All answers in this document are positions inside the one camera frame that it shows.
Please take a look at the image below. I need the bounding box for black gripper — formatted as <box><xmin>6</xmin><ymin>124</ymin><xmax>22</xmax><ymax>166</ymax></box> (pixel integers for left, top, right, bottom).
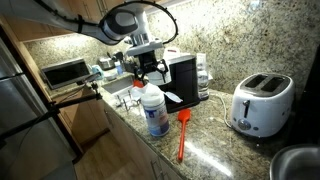
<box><xmin>134</xmin><ymin>51</ymin><xmax>169</xmax><ymax>84</ymax></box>

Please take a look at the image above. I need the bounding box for white wipes canister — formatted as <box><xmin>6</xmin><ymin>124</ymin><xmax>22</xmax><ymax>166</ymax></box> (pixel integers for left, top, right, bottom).
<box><xmin>130</xmin><ymin>83</ymin><xmax>182</xmax><ymax>137</ymax></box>

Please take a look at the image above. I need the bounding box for orange silicone spatula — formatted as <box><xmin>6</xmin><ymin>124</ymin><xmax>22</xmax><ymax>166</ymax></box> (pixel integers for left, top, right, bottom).
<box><xmin>177</xmin><ymin>109</ymin><xmax>191</xmax><ymax>162</ymax></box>

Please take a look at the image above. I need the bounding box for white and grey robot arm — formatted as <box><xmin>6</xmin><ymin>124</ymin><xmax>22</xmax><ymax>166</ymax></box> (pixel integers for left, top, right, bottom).
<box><xmin>0</xmin><ymin>0</ymin><xmax>171</xmax><ymax>85</ymax></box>

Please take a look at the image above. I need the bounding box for kitchen sink basin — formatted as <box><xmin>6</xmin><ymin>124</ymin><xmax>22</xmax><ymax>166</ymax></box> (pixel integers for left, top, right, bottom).
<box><xmin>102</xmin><ymin>76</ymin><xmax>133</xmax><ymax>94</ymax></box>

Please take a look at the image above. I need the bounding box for black and white coffee machine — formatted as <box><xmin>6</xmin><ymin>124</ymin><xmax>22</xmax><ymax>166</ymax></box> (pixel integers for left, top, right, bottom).
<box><xmin>147</xmin><ymin>55</ymin><xmax>200</xmax><ymax>113</ymax></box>

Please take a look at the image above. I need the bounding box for black microwave oven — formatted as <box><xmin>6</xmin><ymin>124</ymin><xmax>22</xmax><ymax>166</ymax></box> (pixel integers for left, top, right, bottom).
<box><xmin>41</xmin><ymin>58</ymin><xmax>90</xmax><ymax>90</ymax></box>

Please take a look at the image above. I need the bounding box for white two-slot toaster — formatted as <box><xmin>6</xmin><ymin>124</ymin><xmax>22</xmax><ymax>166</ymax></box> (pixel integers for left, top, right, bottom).
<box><xmin>230</xmin><ymin>73</ymin><xmax>295</xmax><ymax>138</ymax></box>

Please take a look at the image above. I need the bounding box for stainless steel refrigerator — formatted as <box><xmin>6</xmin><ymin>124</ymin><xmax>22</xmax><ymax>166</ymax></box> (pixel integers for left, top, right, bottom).
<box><xmin>0</xmin><ymin>40</ymin><xmax>77</xmax><ymax>180</ymax></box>

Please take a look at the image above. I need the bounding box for stainless steel pot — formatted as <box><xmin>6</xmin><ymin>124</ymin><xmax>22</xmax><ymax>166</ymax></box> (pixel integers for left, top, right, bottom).
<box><xmin>269</xmin><ymin>144</ymin><xmax>320</xmax><ymax>180</ymax></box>

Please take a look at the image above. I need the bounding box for white toaster power cable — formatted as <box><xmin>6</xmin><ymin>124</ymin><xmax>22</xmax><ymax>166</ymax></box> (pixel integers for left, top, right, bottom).
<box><xmin>209</xmin><ymin>92</ymin><xmax>234</xmax><ymax>129</ymax></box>

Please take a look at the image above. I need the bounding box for black camera tripod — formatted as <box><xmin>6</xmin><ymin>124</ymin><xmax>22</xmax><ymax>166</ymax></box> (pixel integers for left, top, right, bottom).
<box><xmin>0</xmin><ymin>72</ymin><xmax>102</xmax><ymax>149</ymax></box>

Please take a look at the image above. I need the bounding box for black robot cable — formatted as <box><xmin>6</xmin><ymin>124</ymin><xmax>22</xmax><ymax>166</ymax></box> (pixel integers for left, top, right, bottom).
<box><xmin>33</xmin><ymin>0</ymin><xmax>180</xmax><ymax>46</ymax></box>

